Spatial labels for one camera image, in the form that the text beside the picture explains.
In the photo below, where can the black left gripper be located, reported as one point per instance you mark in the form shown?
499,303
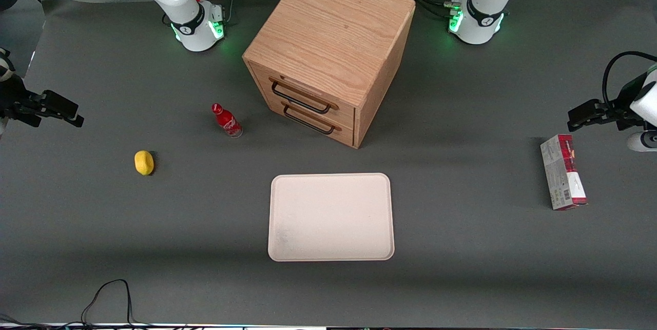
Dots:
620,109

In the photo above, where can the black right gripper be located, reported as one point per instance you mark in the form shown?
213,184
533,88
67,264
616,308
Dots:
15,99

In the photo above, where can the red coke bottle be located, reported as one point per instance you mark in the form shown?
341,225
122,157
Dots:
228,123

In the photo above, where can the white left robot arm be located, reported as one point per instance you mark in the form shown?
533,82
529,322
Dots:
482,27

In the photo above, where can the cream rectangular tray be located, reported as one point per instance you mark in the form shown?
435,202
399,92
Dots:
331,217

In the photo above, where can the red plaid cookie box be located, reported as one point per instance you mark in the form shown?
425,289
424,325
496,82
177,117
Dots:
562,176

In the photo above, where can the yellow lemon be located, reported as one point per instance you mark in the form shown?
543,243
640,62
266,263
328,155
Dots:
144,162

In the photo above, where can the dark grey table mat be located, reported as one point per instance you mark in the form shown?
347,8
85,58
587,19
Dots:
462,268

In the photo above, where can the wooden drawer front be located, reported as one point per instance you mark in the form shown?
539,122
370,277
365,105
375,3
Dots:
345,135
346,115

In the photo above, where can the oak wooden drawer cabinet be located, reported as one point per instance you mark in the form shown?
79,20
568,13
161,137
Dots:
333,27

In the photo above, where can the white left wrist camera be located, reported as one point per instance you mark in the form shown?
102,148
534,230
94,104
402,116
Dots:
644,141

